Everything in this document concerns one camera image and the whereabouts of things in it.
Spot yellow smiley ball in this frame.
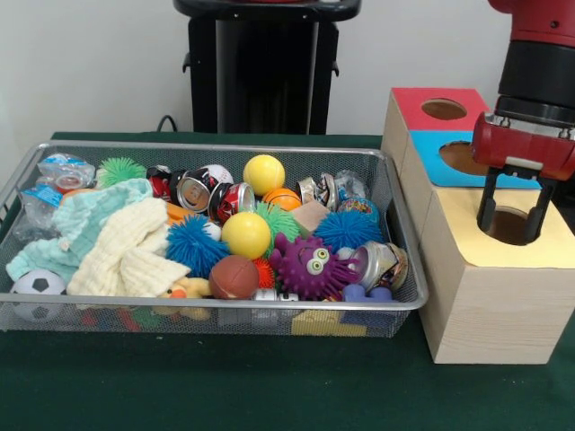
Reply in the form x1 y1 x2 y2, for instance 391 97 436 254
221 211 272 260

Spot black and white soccer ball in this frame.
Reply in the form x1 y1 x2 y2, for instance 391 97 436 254
9 268 68 322

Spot dark green table cloth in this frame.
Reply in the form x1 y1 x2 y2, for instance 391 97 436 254
0 130 575 431

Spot black cable by pedestal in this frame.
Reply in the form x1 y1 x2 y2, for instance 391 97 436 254
155 114 188 134

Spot crushed red soda can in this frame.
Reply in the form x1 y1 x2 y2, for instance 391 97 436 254
146 164 177 199

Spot brown toy football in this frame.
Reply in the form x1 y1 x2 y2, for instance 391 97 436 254
208 255 261 301

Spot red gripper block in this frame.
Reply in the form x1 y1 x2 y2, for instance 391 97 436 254
471 111 575 239

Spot mint green cloth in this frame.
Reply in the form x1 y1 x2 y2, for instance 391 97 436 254
6 178 156 282

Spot wooden box with three holes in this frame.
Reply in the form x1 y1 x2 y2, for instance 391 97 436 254
381 87 575 365

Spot green spiky rubber ball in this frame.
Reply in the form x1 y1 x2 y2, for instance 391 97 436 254
253 201 301 258

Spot purple spiky monster toy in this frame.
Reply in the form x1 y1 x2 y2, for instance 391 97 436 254
270 233 363 302

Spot blue spiky rubber ball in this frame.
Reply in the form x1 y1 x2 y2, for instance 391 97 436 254
165 214 231 278
314 209 383 253

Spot shallow mesh bin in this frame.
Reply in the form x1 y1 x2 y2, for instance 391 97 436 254
0 139 430 339

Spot plain yellow ball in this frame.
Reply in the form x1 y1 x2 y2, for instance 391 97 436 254
243 154 287 197

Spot cream waffle cloth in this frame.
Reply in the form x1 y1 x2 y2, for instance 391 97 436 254
66 197 192 298

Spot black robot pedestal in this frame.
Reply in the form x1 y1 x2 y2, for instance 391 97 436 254
172 0 363 135

